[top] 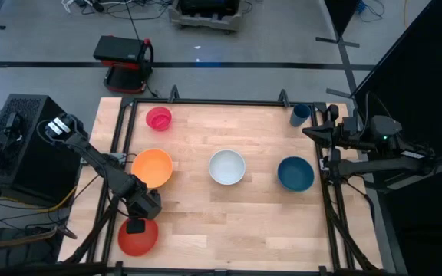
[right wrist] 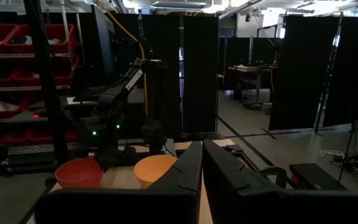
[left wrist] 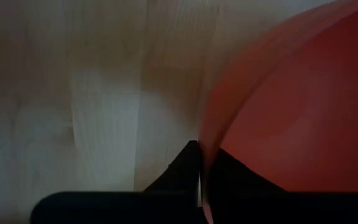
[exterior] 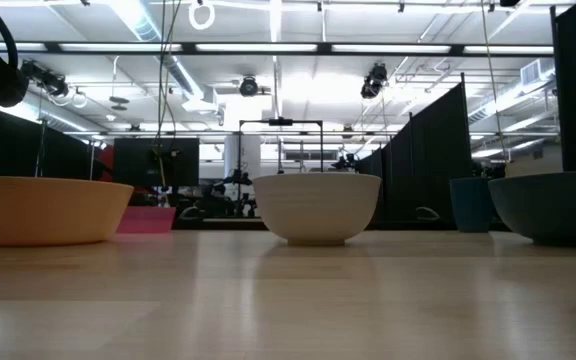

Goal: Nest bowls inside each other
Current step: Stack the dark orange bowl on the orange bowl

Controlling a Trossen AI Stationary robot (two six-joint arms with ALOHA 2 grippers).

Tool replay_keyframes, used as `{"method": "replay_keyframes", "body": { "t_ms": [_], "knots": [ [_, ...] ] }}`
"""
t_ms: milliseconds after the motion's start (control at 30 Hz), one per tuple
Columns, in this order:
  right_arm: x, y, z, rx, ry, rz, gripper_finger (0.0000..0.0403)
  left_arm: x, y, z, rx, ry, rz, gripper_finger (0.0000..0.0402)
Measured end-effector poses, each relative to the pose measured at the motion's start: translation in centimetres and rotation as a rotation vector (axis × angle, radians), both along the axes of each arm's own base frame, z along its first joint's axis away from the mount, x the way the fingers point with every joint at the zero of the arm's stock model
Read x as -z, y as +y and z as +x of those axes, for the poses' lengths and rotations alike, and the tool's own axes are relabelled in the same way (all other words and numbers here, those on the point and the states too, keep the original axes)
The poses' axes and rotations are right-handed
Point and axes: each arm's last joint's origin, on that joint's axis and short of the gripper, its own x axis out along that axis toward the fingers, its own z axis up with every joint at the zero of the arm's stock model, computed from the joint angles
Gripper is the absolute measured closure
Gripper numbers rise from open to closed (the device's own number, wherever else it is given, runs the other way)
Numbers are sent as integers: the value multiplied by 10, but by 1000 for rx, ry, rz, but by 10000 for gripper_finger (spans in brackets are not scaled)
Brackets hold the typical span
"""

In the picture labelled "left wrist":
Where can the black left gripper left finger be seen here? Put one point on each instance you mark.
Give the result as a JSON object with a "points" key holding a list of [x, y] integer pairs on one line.
{"points": [[183, 171]]}

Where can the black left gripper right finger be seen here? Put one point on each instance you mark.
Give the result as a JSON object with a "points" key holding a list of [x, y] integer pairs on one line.
{"points": [[238, 179]]}

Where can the red plastic bowl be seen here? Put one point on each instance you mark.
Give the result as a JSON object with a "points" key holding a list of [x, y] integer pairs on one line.
{"points": [[306, 109]]}

